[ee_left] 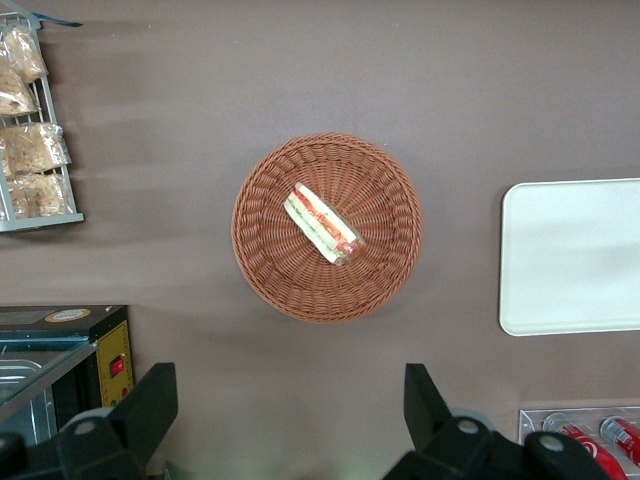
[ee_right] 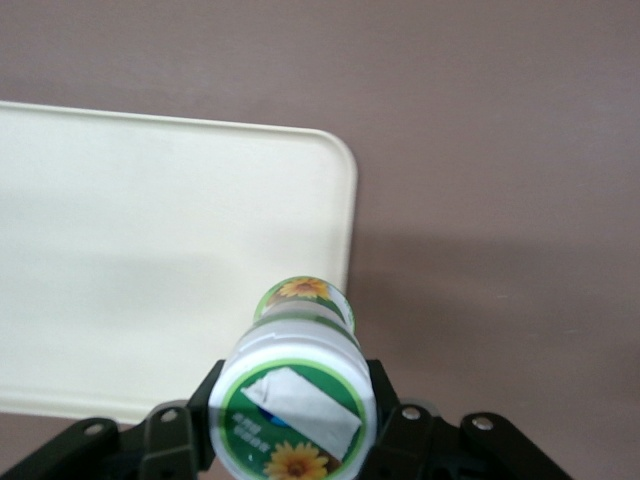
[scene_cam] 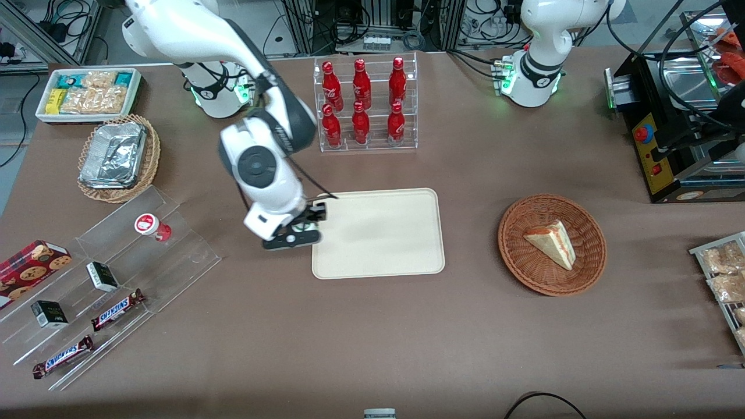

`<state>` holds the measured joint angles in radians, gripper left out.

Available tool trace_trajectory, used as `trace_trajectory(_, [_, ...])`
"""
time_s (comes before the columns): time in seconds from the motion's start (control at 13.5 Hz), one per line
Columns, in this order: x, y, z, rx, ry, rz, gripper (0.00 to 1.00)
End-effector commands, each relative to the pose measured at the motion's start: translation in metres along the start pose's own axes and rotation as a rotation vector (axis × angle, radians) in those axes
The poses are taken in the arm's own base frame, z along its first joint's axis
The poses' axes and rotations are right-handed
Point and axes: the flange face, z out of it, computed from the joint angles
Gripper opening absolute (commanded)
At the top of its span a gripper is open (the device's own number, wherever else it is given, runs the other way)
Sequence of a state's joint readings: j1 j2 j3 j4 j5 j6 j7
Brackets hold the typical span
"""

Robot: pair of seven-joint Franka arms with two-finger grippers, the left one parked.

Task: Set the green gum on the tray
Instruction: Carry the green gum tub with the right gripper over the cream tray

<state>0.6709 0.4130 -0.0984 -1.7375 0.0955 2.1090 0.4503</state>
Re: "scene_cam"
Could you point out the small black box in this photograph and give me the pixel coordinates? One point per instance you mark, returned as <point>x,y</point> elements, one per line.
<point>49,314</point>
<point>102,277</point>

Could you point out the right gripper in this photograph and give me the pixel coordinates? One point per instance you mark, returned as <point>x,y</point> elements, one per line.
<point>311,212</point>

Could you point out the aluminium control rack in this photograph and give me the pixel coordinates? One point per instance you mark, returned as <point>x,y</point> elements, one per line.
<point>372,14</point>

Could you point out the aluminium foil tray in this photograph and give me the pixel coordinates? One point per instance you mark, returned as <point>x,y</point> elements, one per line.
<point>113,154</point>

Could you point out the red cola bottle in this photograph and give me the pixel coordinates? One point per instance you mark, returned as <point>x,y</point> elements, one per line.
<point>360,127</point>
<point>331,128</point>
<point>397,84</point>
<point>332,87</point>
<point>361,86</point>
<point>396,127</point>

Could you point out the black toaster machine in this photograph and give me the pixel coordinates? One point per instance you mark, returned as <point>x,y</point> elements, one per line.
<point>669,169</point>

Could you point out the red gum bottle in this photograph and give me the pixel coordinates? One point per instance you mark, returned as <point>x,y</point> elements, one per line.
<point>150,226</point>

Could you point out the teal snack packet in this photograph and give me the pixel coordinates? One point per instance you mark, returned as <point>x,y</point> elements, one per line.
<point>68,80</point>
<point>123,80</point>

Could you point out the large clear cracker bag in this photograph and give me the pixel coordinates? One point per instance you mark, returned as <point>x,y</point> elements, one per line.
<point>96,100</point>

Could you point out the red cookie box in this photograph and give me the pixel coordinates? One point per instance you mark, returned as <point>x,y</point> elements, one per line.
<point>29,270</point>

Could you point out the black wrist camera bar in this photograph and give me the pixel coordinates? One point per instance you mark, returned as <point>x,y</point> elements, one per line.
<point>291,240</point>

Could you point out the small clear cracker bag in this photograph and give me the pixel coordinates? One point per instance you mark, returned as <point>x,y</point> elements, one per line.
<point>99,79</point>

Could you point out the beige plastic tray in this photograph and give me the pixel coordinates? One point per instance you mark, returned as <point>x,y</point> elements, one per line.
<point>384,233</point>

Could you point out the clear acrylic bottle rack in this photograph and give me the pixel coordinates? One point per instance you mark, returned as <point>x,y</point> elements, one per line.
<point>375,148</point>

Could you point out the clear pastry bag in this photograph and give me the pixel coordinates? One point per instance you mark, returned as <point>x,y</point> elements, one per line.
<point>727,288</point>
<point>722,259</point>

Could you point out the yellow snack pack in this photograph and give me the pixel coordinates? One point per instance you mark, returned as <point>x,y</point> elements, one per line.
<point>56,102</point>

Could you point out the white snack bin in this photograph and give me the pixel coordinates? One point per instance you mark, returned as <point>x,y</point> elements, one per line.
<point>135,99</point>

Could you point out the clear acrylic stepped stand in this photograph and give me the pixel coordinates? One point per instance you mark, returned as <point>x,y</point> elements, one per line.
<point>174,262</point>

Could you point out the grey white device edge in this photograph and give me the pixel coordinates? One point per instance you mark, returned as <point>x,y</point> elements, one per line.
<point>379,414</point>

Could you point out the light wicker basket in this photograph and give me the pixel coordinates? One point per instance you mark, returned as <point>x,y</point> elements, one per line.
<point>152,157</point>

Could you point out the Snickers bar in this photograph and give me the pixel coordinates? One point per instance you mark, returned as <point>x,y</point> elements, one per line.
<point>63,357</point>
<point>116,310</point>

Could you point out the brown wicker basket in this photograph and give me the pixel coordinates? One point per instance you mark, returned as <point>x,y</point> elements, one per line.
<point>524,256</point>

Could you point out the red emergency stop button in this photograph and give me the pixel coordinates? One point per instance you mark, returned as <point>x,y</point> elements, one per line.
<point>643,134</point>

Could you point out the wrapped sandwich wedge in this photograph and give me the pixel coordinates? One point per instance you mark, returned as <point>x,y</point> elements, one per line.
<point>553,241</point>

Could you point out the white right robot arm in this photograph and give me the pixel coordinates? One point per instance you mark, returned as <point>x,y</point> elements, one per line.
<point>262,169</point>

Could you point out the white power strip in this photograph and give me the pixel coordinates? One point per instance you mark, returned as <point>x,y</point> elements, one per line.
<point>376,43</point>

